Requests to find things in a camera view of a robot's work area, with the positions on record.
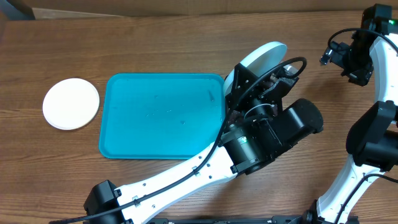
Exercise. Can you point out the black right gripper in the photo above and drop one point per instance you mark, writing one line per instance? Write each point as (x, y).
(361, 78)

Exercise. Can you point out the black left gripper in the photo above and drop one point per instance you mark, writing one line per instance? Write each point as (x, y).
(237, 85)

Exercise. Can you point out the light blue plate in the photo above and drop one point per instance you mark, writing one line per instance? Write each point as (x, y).
(264, 58)

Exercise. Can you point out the pink plate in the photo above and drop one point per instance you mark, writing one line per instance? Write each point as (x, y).
(71, 104)

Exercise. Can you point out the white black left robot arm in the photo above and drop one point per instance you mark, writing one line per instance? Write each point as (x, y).
(256, 130)

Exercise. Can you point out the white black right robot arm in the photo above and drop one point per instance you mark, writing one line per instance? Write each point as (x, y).
(371, 146)

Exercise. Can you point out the black water tray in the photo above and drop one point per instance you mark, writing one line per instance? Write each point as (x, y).
(264, 108)

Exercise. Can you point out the teal plastic tray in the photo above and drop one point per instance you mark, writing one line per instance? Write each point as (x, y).
(160, 115)

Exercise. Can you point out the cardboard backboard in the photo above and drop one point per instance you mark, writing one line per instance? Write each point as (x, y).
(202, 7)

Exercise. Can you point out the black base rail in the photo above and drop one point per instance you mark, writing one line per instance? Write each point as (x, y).
(278, 219)

